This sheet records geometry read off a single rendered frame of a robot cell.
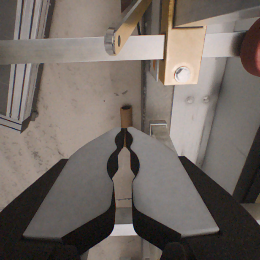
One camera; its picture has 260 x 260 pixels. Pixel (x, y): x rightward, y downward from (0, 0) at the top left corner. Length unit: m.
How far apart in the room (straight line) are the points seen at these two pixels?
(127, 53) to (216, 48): 0.12
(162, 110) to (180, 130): 0.16
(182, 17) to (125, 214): 0.28
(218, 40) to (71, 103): 1.08
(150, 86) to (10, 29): 0.78
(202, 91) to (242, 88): 0.11
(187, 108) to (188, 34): 0.34
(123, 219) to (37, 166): 1.42
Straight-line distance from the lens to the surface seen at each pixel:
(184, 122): 0.58
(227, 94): 0.55
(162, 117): 0.46
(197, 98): 0.56
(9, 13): 1.05
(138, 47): 0.25
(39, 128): 1.43
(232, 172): 0.55
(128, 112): 1.12
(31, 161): 1.65
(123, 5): 0.41
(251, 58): 0.26
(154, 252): 0.78
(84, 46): 0.26
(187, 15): 0.20
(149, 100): 0.44
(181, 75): 0.25
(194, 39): 0.26
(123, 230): 0.30
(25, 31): 1.00
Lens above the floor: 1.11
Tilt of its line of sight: 61 degrees down
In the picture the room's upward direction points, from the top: 178 degrees clockwise
